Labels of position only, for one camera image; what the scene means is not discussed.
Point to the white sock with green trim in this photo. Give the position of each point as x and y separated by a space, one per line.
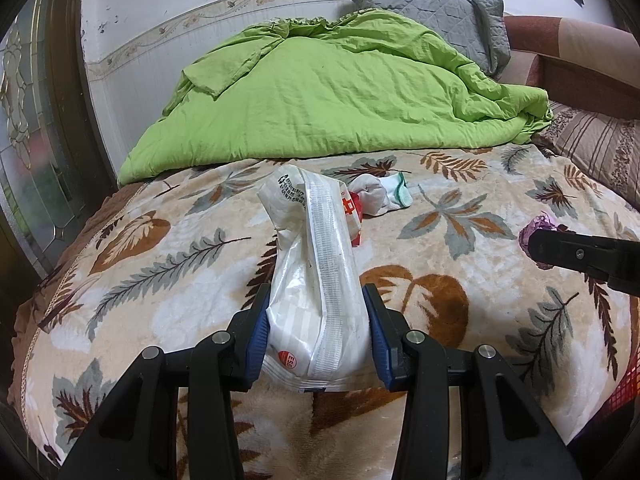
385 195

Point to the green quilt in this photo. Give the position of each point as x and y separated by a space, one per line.
325 95

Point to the leaf-print blanket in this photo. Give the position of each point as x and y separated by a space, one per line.
175 285

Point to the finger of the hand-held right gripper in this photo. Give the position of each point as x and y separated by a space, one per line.
575 252

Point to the purple wrapper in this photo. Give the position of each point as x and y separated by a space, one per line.
535 225

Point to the grey quilted pillow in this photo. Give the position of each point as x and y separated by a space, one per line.
440 20

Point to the striped pillow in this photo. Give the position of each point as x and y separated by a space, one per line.
600 145

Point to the glass panel door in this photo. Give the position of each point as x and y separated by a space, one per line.
30 135

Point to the brown headboard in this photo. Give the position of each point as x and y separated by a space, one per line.
575 60

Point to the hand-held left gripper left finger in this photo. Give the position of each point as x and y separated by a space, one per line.
257 330

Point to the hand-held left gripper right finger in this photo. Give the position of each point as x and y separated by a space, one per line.
380 345

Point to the white plastic packet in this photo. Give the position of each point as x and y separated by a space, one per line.
310 310

